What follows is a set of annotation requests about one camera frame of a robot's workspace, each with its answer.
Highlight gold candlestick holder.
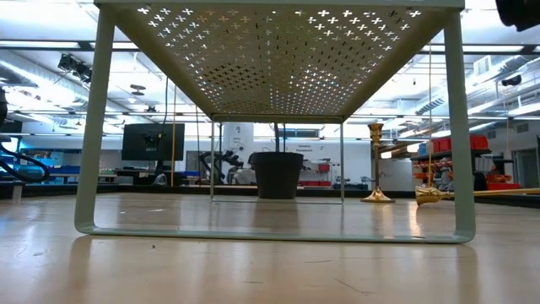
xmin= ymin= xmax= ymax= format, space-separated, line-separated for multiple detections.
xmin=413 ymin=185 xmax=540 ymax=208
xmin=359 ymin=122 xmax=397 ymax=205

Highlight black plant pot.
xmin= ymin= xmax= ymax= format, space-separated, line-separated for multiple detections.
xmin=248 ymin=122 xmax=305 ymax=201

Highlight green perforated metal shelf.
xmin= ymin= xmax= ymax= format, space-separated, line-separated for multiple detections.
xmin=74 ymin=0 xmax=478 ymax=245

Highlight black background monitor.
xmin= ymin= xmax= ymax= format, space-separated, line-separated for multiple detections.
xmin=121 ymin=122 xmax=186 ymax=162

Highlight black storage rack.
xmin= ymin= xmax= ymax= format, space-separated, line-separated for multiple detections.
xmin=410 ymin=147 xmax=493 ymax=192

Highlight red storage bin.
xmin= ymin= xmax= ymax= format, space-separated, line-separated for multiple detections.
xmin=469 ymin=134 xmax=490 ymax=151
xmin=432 ymin=137 xmax=452 ymax=154

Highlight blue storage shelf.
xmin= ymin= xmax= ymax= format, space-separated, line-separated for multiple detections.
xmin=19 ymin=147 xmax=81 ymax=186

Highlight orange storage bins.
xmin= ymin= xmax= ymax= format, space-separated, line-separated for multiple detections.
xmin=486 ymin=174 xmax=523 ymax=192

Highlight black aluminium table frame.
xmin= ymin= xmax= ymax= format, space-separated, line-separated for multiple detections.
xmin=0 ymin=181 xmax=540 ymax=209

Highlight black ceiling camera rig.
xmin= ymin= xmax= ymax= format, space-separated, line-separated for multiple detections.
xmin=57 ymin=52 xmax=94 ymax=84

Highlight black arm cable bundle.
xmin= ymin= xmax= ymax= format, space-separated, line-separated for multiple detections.
xmin=0 ymin=142 xmax=51 ymax=185

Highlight black security camera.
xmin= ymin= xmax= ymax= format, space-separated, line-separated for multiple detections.
xmin=500 ymin=73 xmax=524 ymax=88

